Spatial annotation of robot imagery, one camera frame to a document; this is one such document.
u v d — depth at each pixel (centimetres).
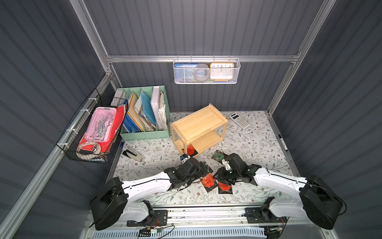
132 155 94
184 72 85
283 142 107
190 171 63
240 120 115
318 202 42
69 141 61
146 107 94
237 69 84
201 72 91
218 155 96
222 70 88
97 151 66
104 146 69
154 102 92
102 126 72
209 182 85
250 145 102
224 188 83
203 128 85
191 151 96
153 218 69
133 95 98
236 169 65
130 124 96
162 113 89
